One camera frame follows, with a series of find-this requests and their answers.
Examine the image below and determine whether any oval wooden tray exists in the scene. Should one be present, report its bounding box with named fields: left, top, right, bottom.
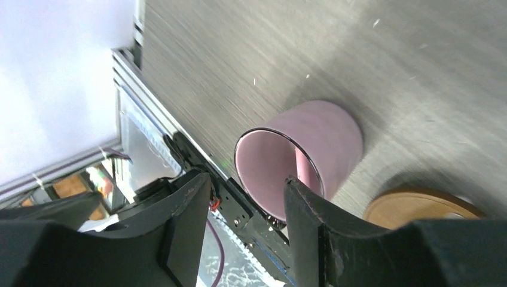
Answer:
left=363, top=187, right=486, bottom=230

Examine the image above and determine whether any purple mug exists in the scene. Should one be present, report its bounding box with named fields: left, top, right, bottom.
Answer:
left=234, top=100, right=364, bottom=221

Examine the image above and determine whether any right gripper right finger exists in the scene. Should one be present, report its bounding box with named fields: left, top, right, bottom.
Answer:
left=284, top=176, right=506, bottom=286

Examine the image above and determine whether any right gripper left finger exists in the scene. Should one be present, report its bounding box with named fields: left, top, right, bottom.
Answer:
left=1, top=172, right=212, bottom=286

